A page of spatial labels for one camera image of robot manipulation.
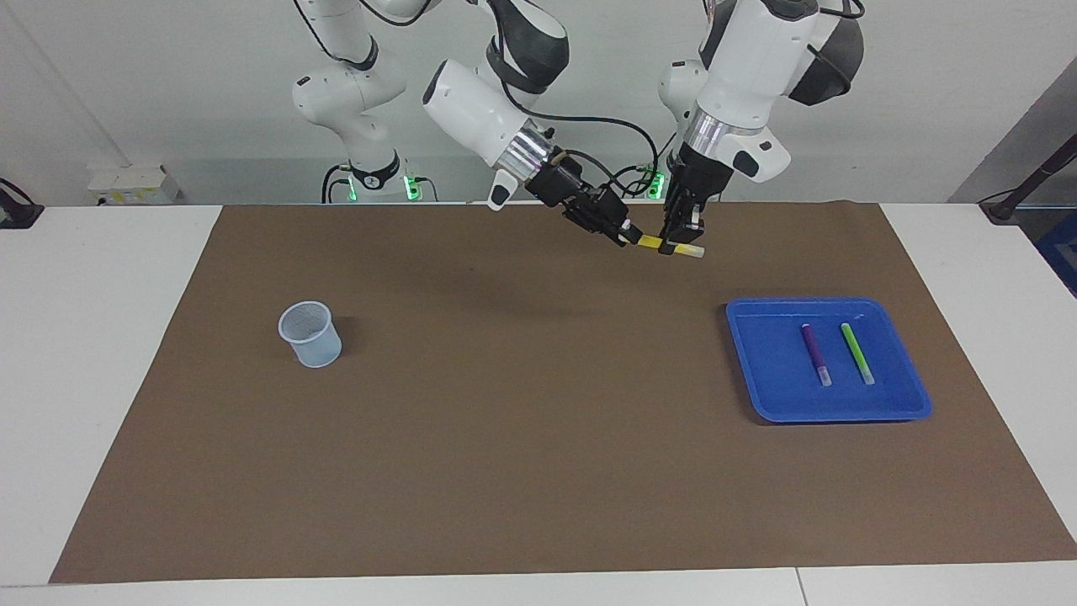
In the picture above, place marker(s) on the grey mesh pen cup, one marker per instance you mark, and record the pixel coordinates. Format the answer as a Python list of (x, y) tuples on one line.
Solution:
[(313, 341)]

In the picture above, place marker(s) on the white wall socket box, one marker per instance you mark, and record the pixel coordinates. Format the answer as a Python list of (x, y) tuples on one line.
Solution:
[(135, 185)]

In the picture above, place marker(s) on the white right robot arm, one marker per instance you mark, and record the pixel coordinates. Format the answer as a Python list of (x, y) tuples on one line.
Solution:
[(471, 105)]

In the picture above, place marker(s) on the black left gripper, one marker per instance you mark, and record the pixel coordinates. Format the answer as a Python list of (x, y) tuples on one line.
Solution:
[(694, 181)]

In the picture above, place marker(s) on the brown table mat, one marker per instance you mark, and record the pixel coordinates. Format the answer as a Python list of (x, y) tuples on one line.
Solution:
[(538, 438)]

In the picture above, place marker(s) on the green pen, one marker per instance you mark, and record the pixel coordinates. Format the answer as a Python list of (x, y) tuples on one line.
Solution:
[(856, 352)]

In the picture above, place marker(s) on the purple pen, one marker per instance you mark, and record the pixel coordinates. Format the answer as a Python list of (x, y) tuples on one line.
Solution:
[(814, 352)]

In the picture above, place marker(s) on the black stand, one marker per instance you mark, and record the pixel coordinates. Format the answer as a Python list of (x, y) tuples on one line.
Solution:
[(1031, 181)]

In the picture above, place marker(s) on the yellow pen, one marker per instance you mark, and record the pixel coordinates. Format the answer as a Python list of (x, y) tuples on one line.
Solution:
[(649, 242)]

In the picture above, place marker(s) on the black clamp mount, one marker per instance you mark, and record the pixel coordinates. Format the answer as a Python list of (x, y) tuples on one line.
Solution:
[(17, 212)]

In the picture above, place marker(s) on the blue plastic tray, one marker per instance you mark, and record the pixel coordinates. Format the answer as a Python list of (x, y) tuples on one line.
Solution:
[(782, 379)]

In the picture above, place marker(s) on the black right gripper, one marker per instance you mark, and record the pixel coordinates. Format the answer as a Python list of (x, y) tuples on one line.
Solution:
[(576, 198)]

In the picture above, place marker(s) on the blue crate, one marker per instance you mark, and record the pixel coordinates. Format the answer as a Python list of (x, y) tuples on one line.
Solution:
[(1062, 252)]

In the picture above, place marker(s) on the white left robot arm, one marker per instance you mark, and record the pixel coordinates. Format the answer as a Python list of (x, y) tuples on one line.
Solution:
[(749, 50)]

